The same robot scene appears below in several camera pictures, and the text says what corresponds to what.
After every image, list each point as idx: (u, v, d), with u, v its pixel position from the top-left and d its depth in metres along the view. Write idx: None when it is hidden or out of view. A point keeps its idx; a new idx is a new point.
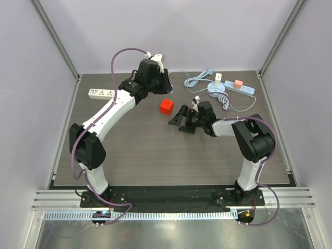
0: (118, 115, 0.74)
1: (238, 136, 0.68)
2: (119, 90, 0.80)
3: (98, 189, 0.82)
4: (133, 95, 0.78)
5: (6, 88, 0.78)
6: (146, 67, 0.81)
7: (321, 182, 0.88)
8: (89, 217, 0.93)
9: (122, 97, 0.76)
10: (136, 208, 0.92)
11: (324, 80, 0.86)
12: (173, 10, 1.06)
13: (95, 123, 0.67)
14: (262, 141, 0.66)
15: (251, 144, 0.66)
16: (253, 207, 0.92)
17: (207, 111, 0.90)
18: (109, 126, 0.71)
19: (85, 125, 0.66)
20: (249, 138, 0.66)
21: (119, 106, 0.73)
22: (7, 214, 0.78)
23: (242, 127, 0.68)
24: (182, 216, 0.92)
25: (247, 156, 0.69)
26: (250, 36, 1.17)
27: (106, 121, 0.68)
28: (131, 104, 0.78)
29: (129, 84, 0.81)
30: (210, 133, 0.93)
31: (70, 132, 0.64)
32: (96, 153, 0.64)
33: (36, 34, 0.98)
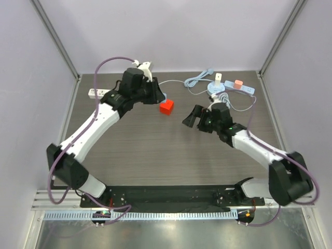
0: (98, 132, 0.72)
1: (274, 178, 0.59)
2: (101, 102, 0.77)
3: (93, 194, 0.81)
4: (115, 110, 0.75)
5: (6, 88, 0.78)
6: (130, 78, 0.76)
7: (321, 183, 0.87)
8: (89, 217, 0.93)
9: (104, 112, 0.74)
10: (136, 208, 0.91)
11: (324, 80, 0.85)
12: (172, 11, 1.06)
13: (73, 143, 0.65)
14: (299, 188, 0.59)
15: (287, 193, 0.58)
16: (253, 207, 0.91)
17: (223, 114, 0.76)
18: (90, 144, 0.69)
19: (63, 146, 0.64)
20: (287, 185, 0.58)
21: (100, 122, 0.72)
22: (7, 214, 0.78)
23: (283, 170, 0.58)
24: (182, 216, 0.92)
25: (276, 197, 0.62)
26: (250, 36, 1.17)
27: (85, 140, 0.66)
28: (114, 119, 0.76)
29: (112, 96, 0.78)
30: (226, 141, 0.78)
31: (47, 152, 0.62)
32: (75, 173, 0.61)
33: (36, 35, 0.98)
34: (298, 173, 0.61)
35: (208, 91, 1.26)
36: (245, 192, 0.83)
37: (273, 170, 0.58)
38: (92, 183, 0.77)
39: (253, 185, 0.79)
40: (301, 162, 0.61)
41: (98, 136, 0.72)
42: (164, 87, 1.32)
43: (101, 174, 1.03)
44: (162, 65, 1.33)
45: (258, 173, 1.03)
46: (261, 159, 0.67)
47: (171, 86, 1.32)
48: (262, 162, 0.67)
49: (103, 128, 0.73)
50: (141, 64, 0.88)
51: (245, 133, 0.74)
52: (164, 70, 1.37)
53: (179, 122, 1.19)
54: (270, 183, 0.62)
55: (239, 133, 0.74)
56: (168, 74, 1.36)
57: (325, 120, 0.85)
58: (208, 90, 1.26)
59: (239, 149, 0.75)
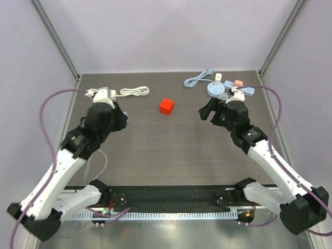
0: (61, 184, 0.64)
1: (294, 213, 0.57)
2: (60, 149, 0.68)
3: (90, 204, 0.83)
4: (75, 156, 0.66)
5: (6, 88, 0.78)
6: (94, 116, 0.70)
7: (321, 182, 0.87)
8: (89, 217, 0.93)
9: (64, 161, 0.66)
10: (136, 208, 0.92)
11: (324, 80, 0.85)
12: (172, 11, 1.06)
13: (33, 203, 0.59)
14: (314, 221, 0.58)
15: (302, 226, 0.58)
16: (253, 207, 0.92)
17: (241, 116, 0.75)
18: (55, 196, 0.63)
19: (23, 206, 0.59)
20: (304, 220, 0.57)
21: (60, 174, 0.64)
22: (6, 214, 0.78)
23: (306, 207, 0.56)
24: (182, 216, 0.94)
25: (288, 225, 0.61)
26: (249, 36, 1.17)
27: (45, 198, 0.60)
28: (79, 163, 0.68)
29: (73, 139, 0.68)
30: (241, 146, 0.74)
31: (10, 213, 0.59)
32: (42, 230, 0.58)
33: (36, 33, 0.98)
34: (317, 206, 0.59)
35: (208, 91, 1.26)
36: (248, 197, 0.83)
37: (295, 207, 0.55)
38: (80, 204, 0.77)
39: (259, 192, 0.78)
40: (325, 197, 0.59)
41: (62, 186, 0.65)
42: (164, 87, 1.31)
43: (101, 174, 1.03)
44: (162, 65, 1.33)
45: (259, 174, 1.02)
46: (280, 182, 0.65)
47: (171, 86, 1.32)
48: (281, 187, 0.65)
49: (66, 178, 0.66)
50: (97, 93, 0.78)
51: (267, 146, 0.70)
52: (164, 70, 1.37)
53: (179, 122, 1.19)
54: (285, 213, 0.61)
55: (260, 144, 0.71)
56: (168, 75, 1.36)
57: (325, 120, 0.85)
58: (208, 90, 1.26)
59: (254, 158, 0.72)
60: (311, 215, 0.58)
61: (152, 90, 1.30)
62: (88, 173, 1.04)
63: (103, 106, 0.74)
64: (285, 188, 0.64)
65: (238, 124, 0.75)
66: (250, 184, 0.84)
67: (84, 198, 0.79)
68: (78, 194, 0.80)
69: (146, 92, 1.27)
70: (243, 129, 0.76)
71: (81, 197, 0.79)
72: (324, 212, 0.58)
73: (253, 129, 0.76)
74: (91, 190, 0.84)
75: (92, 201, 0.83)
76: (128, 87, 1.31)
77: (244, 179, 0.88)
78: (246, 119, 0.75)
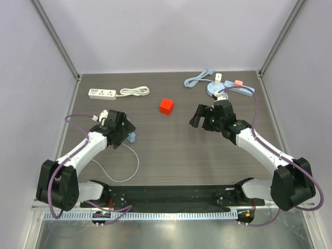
0: (90, 154, 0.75)
1: (280, 185, 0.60)
2: (91, 132, 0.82)
3: (94, 196, 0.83)
4: (104, 137, 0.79)
5: (6, 88, 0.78)
6: (115, 114, 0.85)
7: (322, 182, 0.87)
8: (89, 217, 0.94)
9: (95, 136, 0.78)
10: (136, 208, 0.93)
11: (324, 79, 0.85)
12: (173, 11, 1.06)
13: (71, 158, 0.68)
14: (301, 192, 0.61)
15: (291, 198, 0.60)
16: (253, 207, 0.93)
17: (225, 110, 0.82)
18: (84, 161, 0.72)
19: (60, 160, 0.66)
20: (291, 193, 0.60)
21: (93, 144, 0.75)
22: (6, 214, 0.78)
23: (289, 177, 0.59)
24: (182, 216, 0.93)
25: (278, 203, 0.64)
26: (249, 36, 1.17)
27: (81, 156, 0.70)
28: (102, 145, 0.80)
29: (100, 127, 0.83)
30: (230, 137, 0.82)
31: (43, 169, 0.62)
32: (72, 187, 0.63)
33: (36, 33, 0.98)
34: (302, 179, 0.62)
35: (208, 91, 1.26)
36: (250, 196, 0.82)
37: (278, 177, 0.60)
38: (85, 190, 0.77)
39: (257, 185, 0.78)
40: (307, 167, 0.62)
41: (89, 157, 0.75)
42: (164, 87, 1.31)
43: (101, 174, 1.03)
44: (162, 65, 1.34)
45: (259, 173, 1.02)
46: (265, 160, 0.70)
47: (171, 85, 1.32)
48: (267, 164, 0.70)
49: (94, 151, 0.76)
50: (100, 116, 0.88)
51: (250, 132, 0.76)
52: (164, 71, 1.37)
53: (179, 122, 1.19)
54: (274, 190, 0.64)
55: (244, 132, 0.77)
56: (168, 75, 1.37)
57: (325, 120, 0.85)
58: (208, 90, 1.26)
59: (243, 147, 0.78)
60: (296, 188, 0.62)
61: (152, 90, 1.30)
62: (88, 173, 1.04)
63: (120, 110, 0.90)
64: (268, 162, 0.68)
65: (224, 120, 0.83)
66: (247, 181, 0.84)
67: (87, 185, 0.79)
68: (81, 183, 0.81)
69: (146, 92, 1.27)
70: (230, 121, 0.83)
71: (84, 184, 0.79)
72: (311, 185, 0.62)
73: (239, 122, 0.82)
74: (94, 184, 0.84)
75: (95, 193, 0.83)
76: (128, 87, 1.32)
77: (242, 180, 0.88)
78: (231, 114, 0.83)
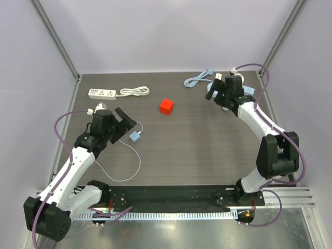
0: (75, 177, 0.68)
1: (264, 150, 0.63)
2: (75, 147, 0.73)
3: (93, 203, 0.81)
4: (90, 151, 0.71)
5: (6, 88, 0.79)
6: (99, 120, 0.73)
7: (321, 182, 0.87)
8: (89, 217, 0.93)
9: (79, 154, 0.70)
10: (136, 208, 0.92)
11: (324, 79, 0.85)
12: (173, 11, 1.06)
13: (53, 192, 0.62)
14: (284, 163, 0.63)
15: (273, 165, 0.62)
16: (253, 207, 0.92)
17: (234, 83, 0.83)
18: (71, 188, 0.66)
19: (42, 196, 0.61)
20: (274, 160, 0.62)
21: (77, 166, 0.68)
22: (6, 214, 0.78)
23: (274, 143, 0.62)
24: (182, 216, 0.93)
25: (261, 170, 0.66)
26: (249, 36, 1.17)
27: (65, 187, 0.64)
28: (90, 160, 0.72)
29: (85, 138, 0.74)
30: (233, 108, 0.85)
31: (25, 208, 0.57)
32: (60, 220, 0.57)
33: (36, 33, 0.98)
34: (288, 152, 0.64)
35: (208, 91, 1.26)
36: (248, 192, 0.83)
37: (264, 142, 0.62)
38: (82, 205, 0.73)
39: (250, 176, 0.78)
40: (295, 141, 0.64)
41: (76, 180, 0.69)
42: (164, 87, 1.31)
43: (101, 174, 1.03)
44: (162, 65, 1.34)
45: None
46: (259, 130, 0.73)
47: (171, 85, 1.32)
48: (260, 134, 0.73)
49: (80, 172, 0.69)
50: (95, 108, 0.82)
51: (252, 105, 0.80)
52: (164, 70, 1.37)
53: (179, 122, 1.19)
54: (260, 157, 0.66)
55: (247, 104, 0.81)
56: (168, 74, 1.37)
57: (325, 120, 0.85)
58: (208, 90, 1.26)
59: (244, 119, 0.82)
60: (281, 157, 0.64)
61: (152, 90, 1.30)
62: (88, 173, 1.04)
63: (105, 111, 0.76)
64: (261, 132, 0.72)
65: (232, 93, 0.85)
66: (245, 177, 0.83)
67: (85, 197, 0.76)
68: (78, 195, 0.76)
69: (146, 92, 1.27)
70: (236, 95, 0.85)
71: (81, 196, 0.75)
72: (295, 158, 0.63)
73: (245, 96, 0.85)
74: (92, 188, 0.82)
75: (94, 199, 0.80)
76: (128, 87, 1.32)
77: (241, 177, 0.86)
78: (239, 89, 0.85)
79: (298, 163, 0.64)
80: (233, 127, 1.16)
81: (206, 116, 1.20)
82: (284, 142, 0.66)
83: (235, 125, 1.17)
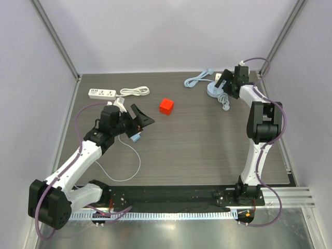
0: (82, 168, 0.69)
1: (251, 113, 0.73)
2: (84, 140, 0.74)
3: (91, 201, 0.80)
4: (98, 145, 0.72)
5: (6, 88, 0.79)
6: (106, 118, 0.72)
7: (321, 182, 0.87)
8: (89, 217, 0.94)
9: (88, 147, 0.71)
10: (136, 208, 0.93)
11: (323, 79, 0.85)
12: (173, 11, 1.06)
13: (60, 177, 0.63)
14: (267, 126, 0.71)
15: (257, 125, 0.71)
16: (253, 207, 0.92)
17: (241, 71, 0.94)
18: (77, 177, 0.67)
19: (49, 180, 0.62)
20: (259, 121, 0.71)
21: (85, 157, 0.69)
22: (6, 214, 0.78)
23: (260, 107, 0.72)
24: (182, 216, 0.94)
25: (248, 134, 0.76)
26: (249, 36, 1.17)
27: (71, 175, 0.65)
28: (97, 154, 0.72)
29: (95, 134, 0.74)
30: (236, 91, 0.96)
31: (31, 191, 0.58)
32: (63, 207, 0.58)
33: (36, 33, 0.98)
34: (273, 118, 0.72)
35: (208, 91, 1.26)
36: (248, 183, 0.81)
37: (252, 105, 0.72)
38: (83, 200, 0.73)
39: (247, 163, 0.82)
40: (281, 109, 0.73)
41: (83, 169, 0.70)
42: (164, 87, 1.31)
43: (101, 174, 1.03)
44: (162, 65, 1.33)
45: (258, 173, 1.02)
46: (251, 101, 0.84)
47: (171, 85, 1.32)
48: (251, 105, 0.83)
49: (87, 163, 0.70)
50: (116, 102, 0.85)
51: (250, 86, 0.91)
52: (164, 70, 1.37)
53: (179, 122, 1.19)
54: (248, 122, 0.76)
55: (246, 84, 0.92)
56: (168, 74, 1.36)
57: (324, 119, 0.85)
58: (208, 90, 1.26)
59: (244, 98, 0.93)
60: (266, 121, 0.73)
61: (152, 90, 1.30)
62: (88, 173, 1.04)
63: (113, 108, 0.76)
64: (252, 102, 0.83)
65: (238, 80, 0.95)
66: (243, 170, 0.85)
67: (85, 194, 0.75)
68: (78, 190, 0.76)
69: (146, 92, 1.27)
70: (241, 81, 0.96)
71: (82, 191, 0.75)
72: (278, 123, 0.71)
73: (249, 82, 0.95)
74: (92, 186, 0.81)
75: (93, 197, 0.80)
76: (128, 87, 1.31)
77: (240, 172, 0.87)
78: (246, 77, 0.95)
79: (281, 128, 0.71)
80: (233, 127, 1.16)
81: (206, 116, 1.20)
82: (271, 111, 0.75)
83: (235, 125, 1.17)
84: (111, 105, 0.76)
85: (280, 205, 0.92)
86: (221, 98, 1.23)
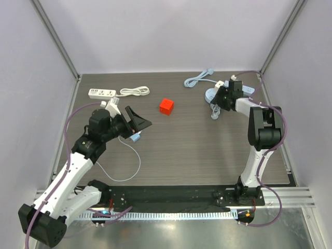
0: (72, 185, 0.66)
1: (252, 119, 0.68)
2: (73, 152, 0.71)
3: (93, 203, 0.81)
4: (87, 157, 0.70)
5: (6, 87, 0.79)
6: (95, 124, 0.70)
7: (321, 182, 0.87)
8: (89, 217, 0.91)
9: (76, 161, 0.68)
10: (136, 208, 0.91)
11: (323, 80, 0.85)
12: (173, 11, 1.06)
13: (47, 200, 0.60)
14: (270, 132, 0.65)
15: (259, 132, 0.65)
16: (253, 207, 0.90)
17: (235, 85, 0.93)
18: (66, 196, 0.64)
19: (36, 204, 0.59)
20: (260, 127, 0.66)
21: (73, 173, 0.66)
22: (6, 213, 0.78)
23: (258, 112, 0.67)
24: (182, 216, 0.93)
25: (250, 141, 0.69)
26: (249, 36, 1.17)
27: (59, 195, 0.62)
28: (87, 165, 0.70)
29: (83, 143, 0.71)
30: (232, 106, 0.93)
31: (19, 216, 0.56)
32: (54, 230, 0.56)
33: (36, 33, 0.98)
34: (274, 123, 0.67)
35: (205, 96, 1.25)
36: (248, 185, 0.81)
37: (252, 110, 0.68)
38: (83, 206, 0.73)
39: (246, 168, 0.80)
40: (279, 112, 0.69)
41: (73, 187, 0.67)
42: (164, 87, 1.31)
43: (101, 174, 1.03)
44: (162, 65, 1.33)
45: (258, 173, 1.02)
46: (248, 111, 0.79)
47: (171, 85, 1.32)
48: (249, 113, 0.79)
49: (77, 179, 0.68)
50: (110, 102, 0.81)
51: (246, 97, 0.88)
52: (164, 70, 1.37)
53: (179, 122, 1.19)
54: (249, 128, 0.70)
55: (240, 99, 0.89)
56: (168, 74, 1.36)
57: (324, 119, 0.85)
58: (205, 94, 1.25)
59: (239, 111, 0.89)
60: (268, 127, 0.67)
61: (152, 90, 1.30)
62: (88, 173, 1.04)
63: (102, 113, 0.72)
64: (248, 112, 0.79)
65: (233, 95, 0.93)
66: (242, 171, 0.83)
67: (84, 199, 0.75)
68: (77, 196, 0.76)
69: (146, 92, 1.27)
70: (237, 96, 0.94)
71: (81, 197, 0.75)
72: (281, 127, 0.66)
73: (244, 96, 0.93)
74: (91, 189, 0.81)
75: (93, 200, 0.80)
76: (128, 87, 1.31)
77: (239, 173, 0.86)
78: (240, 91, 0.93)
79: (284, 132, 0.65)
80: (233, 128, 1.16)
81: (206, 117, 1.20)
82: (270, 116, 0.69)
83: (235, 125, 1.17)
84: (100, 110, 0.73)
85: (281, 204, 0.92)
86: (213, 106, 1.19)
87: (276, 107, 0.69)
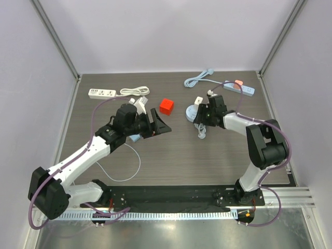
0: (87, 163, 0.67)
1: (251, 139, 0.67)
2: (95, 135, 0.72)
3: (91, 199, 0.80)
4: (107, 144, 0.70)
5: (7, 88, 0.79)
6: (121, 116, 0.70)
7: (321, 182, 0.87)
8: (89, 217, 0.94)
9: (97, 143, 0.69)
10: (136, 208, 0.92)
11: (323, 79, 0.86)
12: (173, 11, 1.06)
13: (63, 169, 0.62)
14: (273, 150, 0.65)
15: (262, 151, 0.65)
16: (253, 207, 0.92)
17: (218, 101, 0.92)
18: (79, 172, 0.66)
19: (51, 170, 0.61)
20: (262, 146, 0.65)
21: (92, 153, 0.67)
22: (5, 213, 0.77)
23: (256, 131, 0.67)
24: (182, 216, 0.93)
25: (253, 162, 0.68)
26: (249, 36, 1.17)
27: (74, 168, 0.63)
28: (105, 151, 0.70)
29: (107, 131, 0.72)
30: (219, 123, 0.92)
31: (33, 176, 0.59)
32: (57, 201, 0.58)
33: (36, 33, 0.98)
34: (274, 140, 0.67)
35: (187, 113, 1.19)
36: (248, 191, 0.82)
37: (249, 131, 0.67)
38: (83, 195, 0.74)
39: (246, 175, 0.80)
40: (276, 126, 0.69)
41: (88, 165, 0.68)
42: (164, 87, 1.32)
43: (101, 174, 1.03)
44: (162, 65, 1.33)
45: None
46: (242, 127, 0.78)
47: (171, 85, 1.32)
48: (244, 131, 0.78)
49: (94, 160, 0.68)
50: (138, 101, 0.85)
51: (233, 113, 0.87)
52: (164, 70, 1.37)
53: (179, 122, 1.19)
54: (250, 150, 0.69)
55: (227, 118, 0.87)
56: (168, 74, 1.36)
57: (324, 119, 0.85)
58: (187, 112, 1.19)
59: (230, 128, 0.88)
60: (269, 146, 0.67)
61: (152, 90, 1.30)
62: (88, 173, 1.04)
63: (131, 107, 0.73)
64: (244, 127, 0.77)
65: (217, 111, 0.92)
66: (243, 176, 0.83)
67: (86, 189, 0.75)
68: (79, 185, 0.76)
69: (146, 92, 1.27)
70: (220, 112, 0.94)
71: (83, 188, 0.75)
72: (282, 142, 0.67)
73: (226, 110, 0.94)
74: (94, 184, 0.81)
75: (93, 196, 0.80)
76: (128, 87, 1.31)
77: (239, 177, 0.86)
78: (223, 106, 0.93)
79: (287, 147, 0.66)
80: None
81: None
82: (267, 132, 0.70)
83: None
84: (130, 104, 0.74)
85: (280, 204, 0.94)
86: (198, 124, 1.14)
87: (269, 120, 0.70)
